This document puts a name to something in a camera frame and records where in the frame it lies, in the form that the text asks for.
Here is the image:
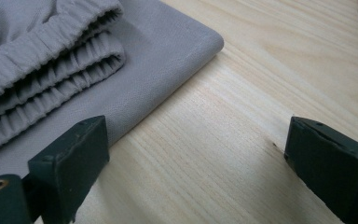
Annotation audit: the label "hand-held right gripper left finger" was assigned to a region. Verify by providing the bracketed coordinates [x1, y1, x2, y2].
[27, 115, 110, 224]

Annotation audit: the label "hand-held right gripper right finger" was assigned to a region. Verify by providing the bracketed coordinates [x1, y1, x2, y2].
[283, 116, 358, 224]

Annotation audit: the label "grey pants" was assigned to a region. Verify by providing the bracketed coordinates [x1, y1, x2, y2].
[0, 0, 225, 183]

